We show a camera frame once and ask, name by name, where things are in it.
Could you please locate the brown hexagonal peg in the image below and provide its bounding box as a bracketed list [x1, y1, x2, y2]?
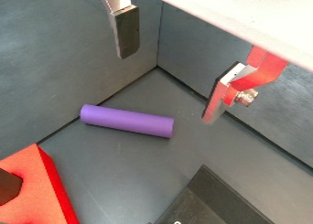
[0, 168, 23, 206]

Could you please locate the purple cylinder peg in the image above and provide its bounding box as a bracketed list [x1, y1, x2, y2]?
[79, 104, 174, 138]

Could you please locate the black curved cradle stand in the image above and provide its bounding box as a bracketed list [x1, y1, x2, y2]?
[154, 165, 276, 224]

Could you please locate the silver red gripper right finger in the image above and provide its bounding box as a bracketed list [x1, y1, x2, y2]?
[202, 46, 288, 124]

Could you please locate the red foam peg board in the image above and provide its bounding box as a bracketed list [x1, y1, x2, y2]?
[0, 144, 79, 224]

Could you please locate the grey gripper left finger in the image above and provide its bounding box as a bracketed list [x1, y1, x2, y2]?
[102, 0, 139, 59]

